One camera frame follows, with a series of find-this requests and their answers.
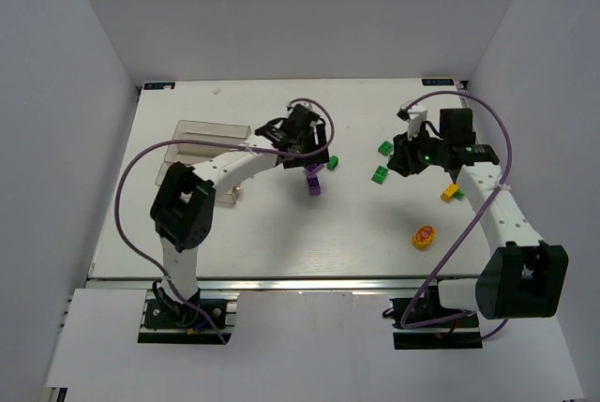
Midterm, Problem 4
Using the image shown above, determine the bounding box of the small green lego brick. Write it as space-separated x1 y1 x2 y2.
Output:
326 156 339 171

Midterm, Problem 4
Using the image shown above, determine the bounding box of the purple lego brick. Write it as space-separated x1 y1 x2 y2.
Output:
304 163 324 197

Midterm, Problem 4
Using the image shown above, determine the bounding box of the yellow lego brick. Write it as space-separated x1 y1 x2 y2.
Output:
441 184 459 203

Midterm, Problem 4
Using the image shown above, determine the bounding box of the green lego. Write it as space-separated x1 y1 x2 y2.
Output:
453 189 464 200

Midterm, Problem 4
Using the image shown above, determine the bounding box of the yellow round toy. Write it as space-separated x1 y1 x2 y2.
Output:
412 225 436 250

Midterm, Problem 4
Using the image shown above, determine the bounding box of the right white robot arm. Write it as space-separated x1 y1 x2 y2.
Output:
388 104 568 320

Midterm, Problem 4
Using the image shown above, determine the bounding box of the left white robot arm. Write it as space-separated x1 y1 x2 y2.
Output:
150 104 328 312

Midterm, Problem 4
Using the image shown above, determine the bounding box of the right blue corner label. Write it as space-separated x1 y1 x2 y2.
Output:
421 78 455 86

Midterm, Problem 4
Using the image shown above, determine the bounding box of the blue corner label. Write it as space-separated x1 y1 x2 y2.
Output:
421 78 455 86
142 82 175 91

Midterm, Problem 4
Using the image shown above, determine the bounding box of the clear back container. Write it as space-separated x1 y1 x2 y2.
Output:
172 120 251 145

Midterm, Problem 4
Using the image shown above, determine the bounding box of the clear container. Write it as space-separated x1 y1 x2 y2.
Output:
172 120 251 145
160 144 225 171
155 162 240 206

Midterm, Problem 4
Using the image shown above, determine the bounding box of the clear front container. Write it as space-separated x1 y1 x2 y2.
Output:
155 162 240 206

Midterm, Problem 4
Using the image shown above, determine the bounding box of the clear middle container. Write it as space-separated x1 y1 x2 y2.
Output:
160 144 225 171

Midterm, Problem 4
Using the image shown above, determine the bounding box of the left blue corner label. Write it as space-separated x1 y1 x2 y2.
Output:
142 82 175 91

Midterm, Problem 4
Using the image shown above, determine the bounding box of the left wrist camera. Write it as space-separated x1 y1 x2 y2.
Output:
286 98 313 115

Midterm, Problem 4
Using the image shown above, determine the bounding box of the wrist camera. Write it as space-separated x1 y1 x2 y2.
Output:
397 101 428 141
286 98 313 115

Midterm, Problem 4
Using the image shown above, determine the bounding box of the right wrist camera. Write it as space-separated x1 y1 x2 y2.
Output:
397 101 428 141

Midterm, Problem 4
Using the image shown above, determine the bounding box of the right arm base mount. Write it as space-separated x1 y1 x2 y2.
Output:
382 298 483 350

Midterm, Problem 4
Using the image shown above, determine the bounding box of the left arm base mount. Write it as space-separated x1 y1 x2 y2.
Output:
137 296 234 346

